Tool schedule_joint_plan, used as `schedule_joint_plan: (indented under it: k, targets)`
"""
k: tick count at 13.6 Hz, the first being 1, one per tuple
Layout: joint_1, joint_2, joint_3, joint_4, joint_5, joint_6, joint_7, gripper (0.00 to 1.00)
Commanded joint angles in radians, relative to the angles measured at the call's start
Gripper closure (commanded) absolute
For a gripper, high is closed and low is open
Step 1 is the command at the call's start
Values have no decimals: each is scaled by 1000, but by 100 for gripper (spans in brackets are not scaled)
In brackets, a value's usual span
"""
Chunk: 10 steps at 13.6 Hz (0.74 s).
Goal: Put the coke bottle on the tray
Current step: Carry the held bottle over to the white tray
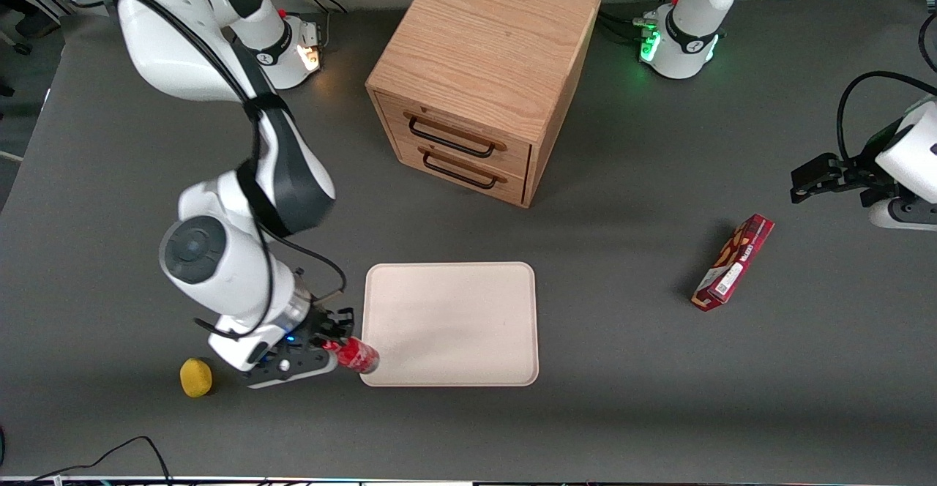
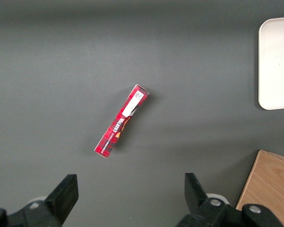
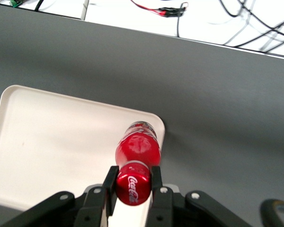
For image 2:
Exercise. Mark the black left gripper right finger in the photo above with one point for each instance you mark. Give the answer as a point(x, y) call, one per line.
point(203, 212)

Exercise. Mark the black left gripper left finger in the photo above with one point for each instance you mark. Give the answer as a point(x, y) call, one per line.
point(49, 210)

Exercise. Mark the beige rectangular plastic tray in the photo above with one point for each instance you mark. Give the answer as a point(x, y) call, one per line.
point(277, 63)

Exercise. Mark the oak wooden drawer cabinet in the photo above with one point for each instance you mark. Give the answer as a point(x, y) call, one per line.
point(269, 184)

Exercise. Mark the red tartan shortbread box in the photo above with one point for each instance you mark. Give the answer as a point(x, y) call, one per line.
point(123, 120)

